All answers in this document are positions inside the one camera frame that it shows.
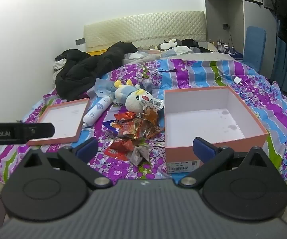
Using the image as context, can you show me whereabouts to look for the purple floral blanket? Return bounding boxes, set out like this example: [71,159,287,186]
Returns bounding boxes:
[0,57,287,182]

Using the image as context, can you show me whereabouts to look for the blue chair cushion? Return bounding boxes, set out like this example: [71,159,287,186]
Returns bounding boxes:
[243,25,266,72]

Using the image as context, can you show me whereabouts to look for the plain red snack packet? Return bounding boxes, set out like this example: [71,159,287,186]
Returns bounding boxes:
[104,139,134,160]

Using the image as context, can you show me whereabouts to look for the row of small bottles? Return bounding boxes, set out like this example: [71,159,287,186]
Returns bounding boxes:
[209,38,231,51]

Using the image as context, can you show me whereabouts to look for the yellow pillow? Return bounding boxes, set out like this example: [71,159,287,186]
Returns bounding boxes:
[86,48,109,56]

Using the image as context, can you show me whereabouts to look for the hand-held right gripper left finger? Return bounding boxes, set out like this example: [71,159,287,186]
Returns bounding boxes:
[21,138,113,190]

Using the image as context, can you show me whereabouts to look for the black white plush toy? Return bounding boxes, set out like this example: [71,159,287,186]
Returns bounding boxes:
[156,39,184,51]

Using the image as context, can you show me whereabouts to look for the white spray bottle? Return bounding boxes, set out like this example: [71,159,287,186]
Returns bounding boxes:
[82,95,111,128]

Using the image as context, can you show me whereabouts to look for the cream quilted headboard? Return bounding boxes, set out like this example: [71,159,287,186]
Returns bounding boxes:
[84,11,207,53]

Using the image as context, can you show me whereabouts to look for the blue plastic bag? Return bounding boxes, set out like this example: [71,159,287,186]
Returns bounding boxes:
[94,78,116,97]

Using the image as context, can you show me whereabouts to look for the black garment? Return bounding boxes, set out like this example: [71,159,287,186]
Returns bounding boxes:
[181,38,214,54]

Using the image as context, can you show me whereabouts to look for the white blue plush toy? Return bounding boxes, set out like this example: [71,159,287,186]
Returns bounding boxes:
[109,79,164,112]

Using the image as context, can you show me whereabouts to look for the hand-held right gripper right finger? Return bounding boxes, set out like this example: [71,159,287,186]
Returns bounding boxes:
[178,137,273,188]

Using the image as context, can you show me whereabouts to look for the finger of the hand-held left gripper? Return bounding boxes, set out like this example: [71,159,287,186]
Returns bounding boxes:
[11,122,56,144]

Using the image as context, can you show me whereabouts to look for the light folded clothes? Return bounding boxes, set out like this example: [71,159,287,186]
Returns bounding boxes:
[122,47,164,65]

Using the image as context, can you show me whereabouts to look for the white cloth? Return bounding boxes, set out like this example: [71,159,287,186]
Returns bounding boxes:
[53,58,67,71]

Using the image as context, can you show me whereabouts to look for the white charger with cable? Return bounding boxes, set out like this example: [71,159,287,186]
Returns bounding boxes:
[214,73,255,100]

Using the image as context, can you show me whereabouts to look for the pink cardboard box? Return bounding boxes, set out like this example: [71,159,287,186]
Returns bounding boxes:
[164,86,268,175]

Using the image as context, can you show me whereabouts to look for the pink box lid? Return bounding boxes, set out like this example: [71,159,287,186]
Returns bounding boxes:
[27,98,90,146]

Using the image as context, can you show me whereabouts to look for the pile of snack packets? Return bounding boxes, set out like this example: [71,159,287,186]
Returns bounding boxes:
[104,106,164,166]

